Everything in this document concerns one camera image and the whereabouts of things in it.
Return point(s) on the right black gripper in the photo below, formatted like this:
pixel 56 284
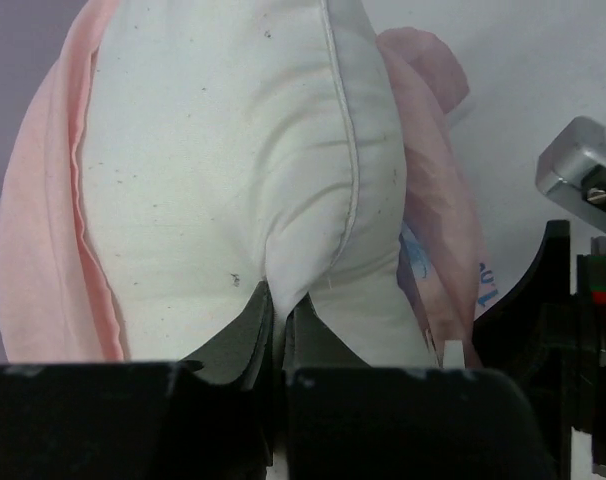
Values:
pixel 523 335

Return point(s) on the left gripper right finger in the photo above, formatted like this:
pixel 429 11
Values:
pixel 348 420

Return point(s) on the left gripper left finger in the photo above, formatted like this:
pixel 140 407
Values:
pixel 205 416

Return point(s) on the pink blue pillowcase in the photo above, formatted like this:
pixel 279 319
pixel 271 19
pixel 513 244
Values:
pixel 55 301

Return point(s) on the white pillow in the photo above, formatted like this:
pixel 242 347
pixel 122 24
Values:
pixel 231 142

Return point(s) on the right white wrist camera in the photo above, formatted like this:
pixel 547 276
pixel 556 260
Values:
pixel 571 171

